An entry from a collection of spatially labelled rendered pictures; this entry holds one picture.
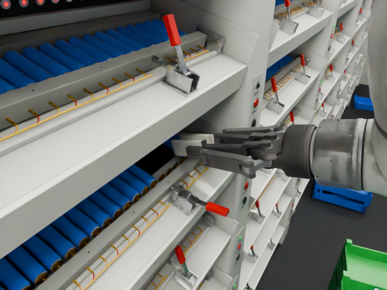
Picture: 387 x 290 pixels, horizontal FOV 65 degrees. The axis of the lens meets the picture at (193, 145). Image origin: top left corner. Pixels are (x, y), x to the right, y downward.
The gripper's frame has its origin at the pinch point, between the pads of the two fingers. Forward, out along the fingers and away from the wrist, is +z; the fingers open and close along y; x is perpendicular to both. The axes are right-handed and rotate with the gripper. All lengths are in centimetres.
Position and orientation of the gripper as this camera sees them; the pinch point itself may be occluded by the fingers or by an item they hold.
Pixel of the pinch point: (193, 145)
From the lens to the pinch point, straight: 52.3
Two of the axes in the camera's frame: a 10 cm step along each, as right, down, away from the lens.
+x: 2.2, 8.9, 3.9
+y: -5.2, 4.5, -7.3
